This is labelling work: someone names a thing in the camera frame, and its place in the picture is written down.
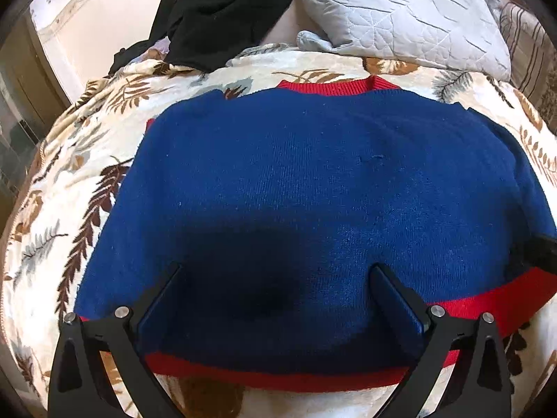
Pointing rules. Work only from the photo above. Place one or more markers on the red and blue sweater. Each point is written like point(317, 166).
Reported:
point(304, 174)

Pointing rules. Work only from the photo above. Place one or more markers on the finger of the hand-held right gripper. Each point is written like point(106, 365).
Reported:
point(539, 250)

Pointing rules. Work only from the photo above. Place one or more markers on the wooden door with glass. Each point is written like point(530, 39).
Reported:
point(21, 117)

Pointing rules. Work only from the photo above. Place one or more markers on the grey quilted pillow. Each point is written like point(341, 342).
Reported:
point(400, 13)

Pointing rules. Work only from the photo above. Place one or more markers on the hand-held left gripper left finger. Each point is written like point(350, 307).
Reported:
point(159, 302)

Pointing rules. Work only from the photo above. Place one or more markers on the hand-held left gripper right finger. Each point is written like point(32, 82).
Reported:
point(398, 300)

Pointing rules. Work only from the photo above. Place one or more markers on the black garment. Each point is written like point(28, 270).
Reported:
point(222, 13)

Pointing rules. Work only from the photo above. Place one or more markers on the leaf print blanket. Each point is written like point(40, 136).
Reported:
point(74, 183)

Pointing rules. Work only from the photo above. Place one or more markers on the purple cloth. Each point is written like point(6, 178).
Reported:
point(162, 48)

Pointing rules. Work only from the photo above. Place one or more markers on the striped floral sofa cushion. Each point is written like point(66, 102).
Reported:
point(528, 52)

